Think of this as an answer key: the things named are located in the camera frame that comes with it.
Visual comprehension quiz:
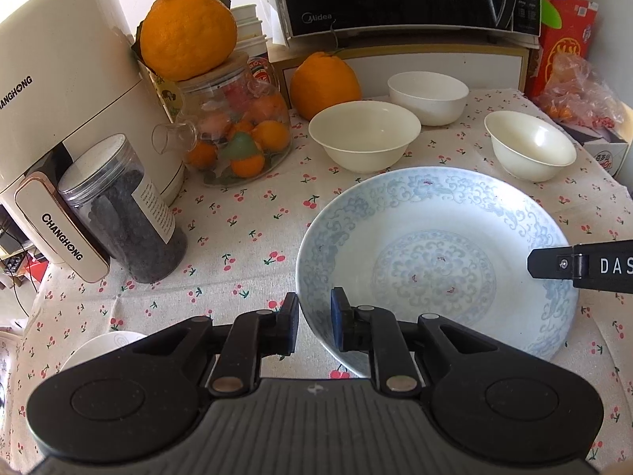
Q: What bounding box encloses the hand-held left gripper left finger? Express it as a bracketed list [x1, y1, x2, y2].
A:
[131, 292, 301, 397]

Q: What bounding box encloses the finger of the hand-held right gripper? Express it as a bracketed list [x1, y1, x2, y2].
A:
[527, 245, 579, 281]

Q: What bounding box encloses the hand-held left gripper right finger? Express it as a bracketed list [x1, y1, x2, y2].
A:
[330, 287, 496, 395]

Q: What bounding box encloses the blue patterned white plate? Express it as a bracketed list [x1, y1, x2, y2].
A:
[295, 167, 580, 378]

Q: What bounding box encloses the small cream bowl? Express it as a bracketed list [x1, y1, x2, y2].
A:
[483, 110, 577, 183]

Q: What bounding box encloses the wide cream bowl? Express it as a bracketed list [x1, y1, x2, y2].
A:
[309, 100, 422, 175]

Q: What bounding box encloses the straight-sided white bowl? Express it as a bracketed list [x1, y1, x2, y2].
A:
[387, 71, 470, 126]

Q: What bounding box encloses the cherry print tablecloth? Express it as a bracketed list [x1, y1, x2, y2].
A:
[0, 86, 633, 475]

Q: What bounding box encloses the blue and white carton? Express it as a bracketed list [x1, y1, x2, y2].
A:
[563, 119, 633, 180]

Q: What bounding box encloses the clear plastic bag of oranges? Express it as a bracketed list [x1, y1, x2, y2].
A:
[535, 53, 625, 130]

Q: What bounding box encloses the pile of small oranges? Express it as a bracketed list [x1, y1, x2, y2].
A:
[189, 84, 290, 180]

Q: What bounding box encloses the plain white plate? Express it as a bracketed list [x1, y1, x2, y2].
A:
[58, 331, 150, 373]

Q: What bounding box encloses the clear jar with dark contents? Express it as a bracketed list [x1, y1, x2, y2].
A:
[57, 133, 189, 284]

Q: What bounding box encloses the glass teapot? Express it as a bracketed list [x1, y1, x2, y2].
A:
[152, 51, 292, 189]

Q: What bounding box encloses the red cardboard box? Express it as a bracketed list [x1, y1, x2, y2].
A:
[524, 0, 602, 106]

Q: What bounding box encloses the white wood-edged stand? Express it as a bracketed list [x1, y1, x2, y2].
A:
[268, 44, 541, 110]

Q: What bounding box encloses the green plastic toy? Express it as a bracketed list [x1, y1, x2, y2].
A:
[540, 0, 565, 30]

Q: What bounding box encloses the stack of white cups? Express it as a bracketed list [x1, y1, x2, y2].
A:
[229, 3, 271, 61]

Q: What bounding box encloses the large orange with leaves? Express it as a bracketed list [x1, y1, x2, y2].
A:
[140, 0, 239, 82]

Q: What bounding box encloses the cream kitchen appliance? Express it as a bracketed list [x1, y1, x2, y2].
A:
[0, 0, 186, 280]

